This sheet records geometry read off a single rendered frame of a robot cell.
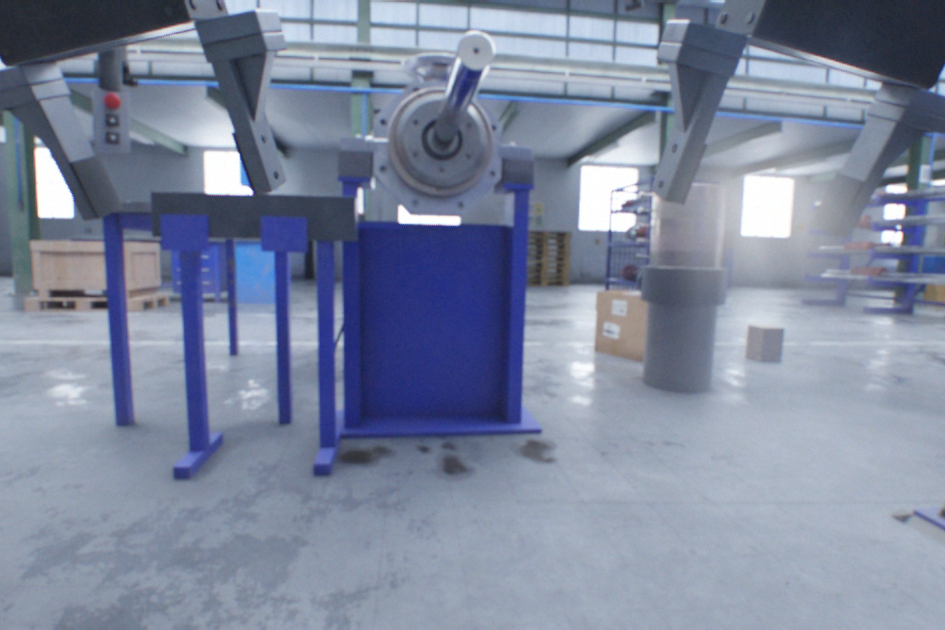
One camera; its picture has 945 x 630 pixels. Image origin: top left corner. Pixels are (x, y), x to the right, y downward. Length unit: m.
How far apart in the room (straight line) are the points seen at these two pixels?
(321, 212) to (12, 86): 1.29
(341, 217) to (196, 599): 1.08
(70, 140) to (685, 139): 0.41
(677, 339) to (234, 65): 2.62
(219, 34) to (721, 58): 0.29
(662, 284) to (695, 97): 2.44
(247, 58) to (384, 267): 1.73
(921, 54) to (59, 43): 0.50
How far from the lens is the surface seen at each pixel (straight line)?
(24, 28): 0.41
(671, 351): 2.83
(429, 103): 1.83
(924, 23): 0.41
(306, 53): 8.46
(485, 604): 1.14
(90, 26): 0.38
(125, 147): 1.34
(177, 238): 1.77
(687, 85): 0.35
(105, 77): 1.36
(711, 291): 2.80
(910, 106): 0.43
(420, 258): 2.04
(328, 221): 1.66
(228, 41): 0.35
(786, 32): 0.36
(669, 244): 2.80
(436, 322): 2.06
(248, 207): 1.71
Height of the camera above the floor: 0.69
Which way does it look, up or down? 7 degrees down
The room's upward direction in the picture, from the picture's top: 1 degrees clockwise
